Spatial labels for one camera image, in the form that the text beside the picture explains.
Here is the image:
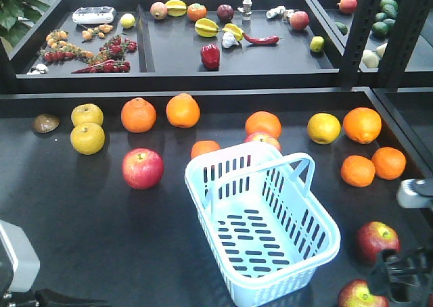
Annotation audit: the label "white packaged tray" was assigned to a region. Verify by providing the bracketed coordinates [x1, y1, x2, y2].
[72, 6, 116, 25]

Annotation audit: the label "red bell pepper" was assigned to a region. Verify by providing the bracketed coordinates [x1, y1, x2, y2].
[200, 44, 220, 70]

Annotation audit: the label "yellow starfruit front left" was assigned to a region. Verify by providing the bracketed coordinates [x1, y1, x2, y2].
[194, 18, 219, 38]

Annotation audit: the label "orange back left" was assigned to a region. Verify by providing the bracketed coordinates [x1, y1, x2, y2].
[121, 97, 156, 133]

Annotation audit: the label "small orange middle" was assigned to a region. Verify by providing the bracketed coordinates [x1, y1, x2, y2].
[340, 155, 375, 187]

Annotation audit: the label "white garlic cloves left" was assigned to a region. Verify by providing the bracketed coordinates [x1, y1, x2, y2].
[27, 64, 49, 74]

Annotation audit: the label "potted green plant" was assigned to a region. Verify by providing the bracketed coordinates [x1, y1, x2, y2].
[1, 0, 49, 47]

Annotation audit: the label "black steel shelf post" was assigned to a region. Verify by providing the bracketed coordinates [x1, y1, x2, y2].
[338, 0, 380, 90]

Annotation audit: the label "red pomegranate middle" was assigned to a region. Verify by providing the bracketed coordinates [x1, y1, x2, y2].
[289, 11, 309, 31]

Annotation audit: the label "red apple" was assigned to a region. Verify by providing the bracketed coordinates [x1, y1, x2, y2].
[122, 148, 164, 190]
[338, 279, 389, 307]
[357, 221, 401, 265]
[244, 132, 281, 151]

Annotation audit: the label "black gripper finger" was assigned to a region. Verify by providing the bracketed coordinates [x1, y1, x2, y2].
[35, 289, 110, 307]

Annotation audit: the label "pale pear upper tray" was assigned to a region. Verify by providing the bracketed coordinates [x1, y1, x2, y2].
[361, 49, 380, 68]

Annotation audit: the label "yellow starfruit front right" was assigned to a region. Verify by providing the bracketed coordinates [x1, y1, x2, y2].
[223, 23, 244, 41]

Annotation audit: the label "red chili pepper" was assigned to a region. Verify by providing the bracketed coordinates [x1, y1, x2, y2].
[243, 33, 280, 45]

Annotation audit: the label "pile of green avocados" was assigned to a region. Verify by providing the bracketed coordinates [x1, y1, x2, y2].
[371, 0, 398, 39]

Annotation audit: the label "brown mushroom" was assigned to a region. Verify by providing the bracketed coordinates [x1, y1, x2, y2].
[32, 114, 60, 134]

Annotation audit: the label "light blue plastic basket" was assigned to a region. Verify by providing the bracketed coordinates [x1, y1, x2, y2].
[185, 141, 341, 306]

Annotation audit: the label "yellow citrus fruit right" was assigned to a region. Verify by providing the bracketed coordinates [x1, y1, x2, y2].
[307, 112, 341, 145]

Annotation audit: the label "small orange right pair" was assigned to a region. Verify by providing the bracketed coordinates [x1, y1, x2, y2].
[371, 147, 407, 180]

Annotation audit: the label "cherry tomatoes and chilies pile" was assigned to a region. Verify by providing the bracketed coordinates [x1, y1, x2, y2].
[39, 24, 138, 74]

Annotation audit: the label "small yellow-green lime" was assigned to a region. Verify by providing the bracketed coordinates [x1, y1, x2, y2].
[309, 36, 325, 53]

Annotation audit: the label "small orange behind basket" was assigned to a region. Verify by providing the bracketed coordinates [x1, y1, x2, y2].
[190, 140, 221, 159]

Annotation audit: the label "red peach upper tray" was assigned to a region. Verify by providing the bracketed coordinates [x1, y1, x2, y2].
[338, 0, 358, 14]

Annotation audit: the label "orange back right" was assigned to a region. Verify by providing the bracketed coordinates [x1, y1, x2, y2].
[166, 93, 200, 128]

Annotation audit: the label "red apple front bottom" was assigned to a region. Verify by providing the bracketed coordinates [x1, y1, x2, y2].
[338, 279, 389, 307]

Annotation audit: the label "white mushroom pieces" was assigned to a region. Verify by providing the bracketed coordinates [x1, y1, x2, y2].
[265, 5, 296, 22]

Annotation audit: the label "orange behind apple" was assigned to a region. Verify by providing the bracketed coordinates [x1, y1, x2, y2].
[245, 111, 282, 139]

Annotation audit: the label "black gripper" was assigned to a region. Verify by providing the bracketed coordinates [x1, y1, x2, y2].
[368, 247, 432, 304]

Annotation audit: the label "small yellow lemon back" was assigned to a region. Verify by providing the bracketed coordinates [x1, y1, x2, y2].
[120, 13, 136, 29]

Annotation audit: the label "white garlic bulb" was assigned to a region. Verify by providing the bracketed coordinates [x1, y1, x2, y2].
[221, 32, 239, 49]

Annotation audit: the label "orange front right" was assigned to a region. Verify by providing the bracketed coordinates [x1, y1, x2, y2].
[343, 107, 382, 144]

